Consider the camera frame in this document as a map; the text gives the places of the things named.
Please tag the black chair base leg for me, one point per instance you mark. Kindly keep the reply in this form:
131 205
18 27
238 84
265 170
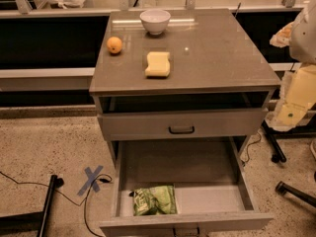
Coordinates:
283 188

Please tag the open grey middle drawer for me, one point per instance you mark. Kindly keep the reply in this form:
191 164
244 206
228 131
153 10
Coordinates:
210 188

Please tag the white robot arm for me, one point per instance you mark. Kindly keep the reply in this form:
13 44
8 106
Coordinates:
297 94

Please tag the green jalapeno chip bag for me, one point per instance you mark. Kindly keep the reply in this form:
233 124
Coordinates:
154 201

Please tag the closed grey top drawer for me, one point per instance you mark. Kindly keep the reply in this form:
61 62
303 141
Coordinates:
154 125

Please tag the yellow sponge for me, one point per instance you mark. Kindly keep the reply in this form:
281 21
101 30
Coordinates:
158 64

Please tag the black drawer handle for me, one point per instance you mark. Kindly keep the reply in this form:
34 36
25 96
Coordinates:
181 129

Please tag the grey drawer cabinet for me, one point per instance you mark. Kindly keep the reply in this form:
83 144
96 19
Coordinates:
214 66

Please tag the white ceramic bowl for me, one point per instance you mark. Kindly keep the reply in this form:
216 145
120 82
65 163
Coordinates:
155 21

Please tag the black stand leg left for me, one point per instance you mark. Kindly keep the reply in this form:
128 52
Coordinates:
33 221

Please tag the blue tape cross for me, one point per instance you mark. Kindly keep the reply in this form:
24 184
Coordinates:
91 180

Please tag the orange fruit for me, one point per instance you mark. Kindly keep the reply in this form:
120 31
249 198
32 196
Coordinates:
114 45

